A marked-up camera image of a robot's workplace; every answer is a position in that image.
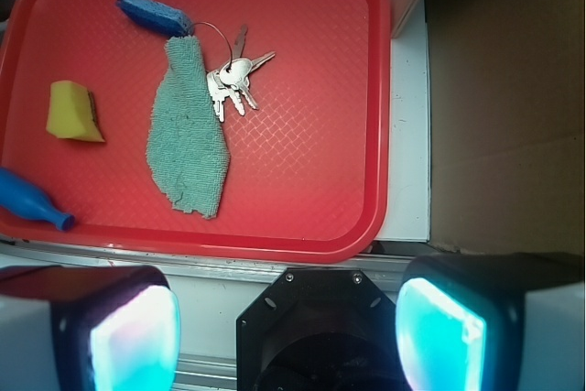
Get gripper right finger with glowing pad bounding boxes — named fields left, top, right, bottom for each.
left=396, top=253, right=585, bottom=390

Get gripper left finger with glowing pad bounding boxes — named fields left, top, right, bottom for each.
left=1, top=266, right=180, bottom=390

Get yellow sponge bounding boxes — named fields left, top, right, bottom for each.
left=46, top=80, right=105, bottom=143

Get blue sponge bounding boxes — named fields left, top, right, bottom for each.
left=115, top=0, right=193, bottom=38

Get blue plastic bottle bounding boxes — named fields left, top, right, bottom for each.
left=1, top=168, right=75, bottom=232

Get green microfiber cloth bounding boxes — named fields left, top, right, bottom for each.
left=146, top=37, right=230, bottom=219

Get red plastic tray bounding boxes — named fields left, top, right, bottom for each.
left=1, top=0, right=391, bottom=264

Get brown cardboard box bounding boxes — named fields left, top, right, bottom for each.
left=425, top=0, right=585, bottom=254

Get black knob at left edge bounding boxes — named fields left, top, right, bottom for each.
left=0, top=0, right=15, bottom=22

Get silver keys on ring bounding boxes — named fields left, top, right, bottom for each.
left=190, top=22, right=276, bottom=124

